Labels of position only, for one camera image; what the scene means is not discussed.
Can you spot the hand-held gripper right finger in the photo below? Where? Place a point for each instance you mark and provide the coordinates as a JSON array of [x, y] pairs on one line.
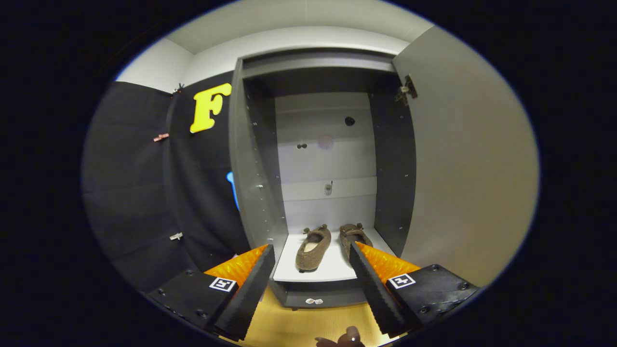
[[373, 294]]

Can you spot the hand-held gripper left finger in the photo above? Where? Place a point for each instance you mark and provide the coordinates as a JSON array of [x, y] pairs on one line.
[[250, 289]]

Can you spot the brown fuzzy shoe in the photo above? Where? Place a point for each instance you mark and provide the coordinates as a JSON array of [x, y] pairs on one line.
[[313, 253], [354, 236]]

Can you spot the grey shoe cabinet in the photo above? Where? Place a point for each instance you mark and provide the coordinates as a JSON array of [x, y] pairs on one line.
[[328, 159]]

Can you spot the metal door hinge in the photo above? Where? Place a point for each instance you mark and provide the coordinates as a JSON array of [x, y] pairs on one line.
[[407, 89]]

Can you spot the silver clip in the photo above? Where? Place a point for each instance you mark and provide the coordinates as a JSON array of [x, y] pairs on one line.
[[176, 236]]

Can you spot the black backdrop cloth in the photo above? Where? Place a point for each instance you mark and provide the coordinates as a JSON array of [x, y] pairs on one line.
[[125, 183]]

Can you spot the pink clip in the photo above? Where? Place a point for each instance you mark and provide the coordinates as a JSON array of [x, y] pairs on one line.
[[161, 137]]

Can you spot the black binder clip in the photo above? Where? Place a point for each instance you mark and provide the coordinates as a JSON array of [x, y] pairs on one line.
[[180, 88]]

